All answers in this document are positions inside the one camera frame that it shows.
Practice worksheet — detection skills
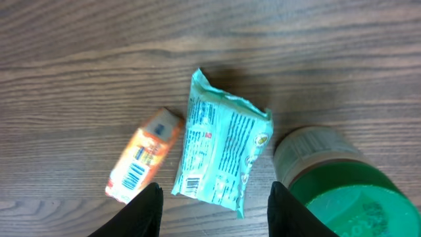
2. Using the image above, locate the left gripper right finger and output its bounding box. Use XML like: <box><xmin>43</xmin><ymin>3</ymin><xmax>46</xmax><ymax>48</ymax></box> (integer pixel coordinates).
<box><xmin>267</xmin><ymin>181</ymin><xmax>338</xmax><ymax>237</ymax></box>

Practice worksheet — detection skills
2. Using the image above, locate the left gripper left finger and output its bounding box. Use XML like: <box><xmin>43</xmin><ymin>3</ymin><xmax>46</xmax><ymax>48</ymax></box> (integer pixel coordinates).
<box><xmin>89</xmin><ymin>182</ymin><xmax>164</xmax><ymax>237</ymax></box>

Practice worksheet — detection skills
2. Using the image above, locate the orange snack packet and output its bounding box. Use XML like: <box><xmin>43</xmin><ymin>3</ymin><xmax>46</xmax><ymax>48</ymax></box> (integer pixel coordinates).
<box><xmin>105</xmin><ymin>108</ymin><xmax>184</xmax><ymax>204</ymax></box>

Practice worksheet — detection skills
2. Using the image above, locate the teal snack packet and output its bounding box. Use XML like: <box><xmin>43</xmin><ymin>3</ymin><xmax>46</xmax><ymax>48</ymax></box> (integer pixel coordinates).
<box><xmin>171</xmin><ymin>70</ymin><xmax>274</xmax><ymax>219</ymax></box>

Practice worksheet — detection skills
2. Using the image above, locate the green lid jar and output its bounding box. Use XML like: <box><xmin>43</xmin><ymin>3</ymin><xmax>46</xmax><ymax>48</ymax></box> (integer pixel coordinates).
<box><xmin>273</xmin><ymin>126</ymin><xmax>420</xmax><ymax>237</ymax></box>

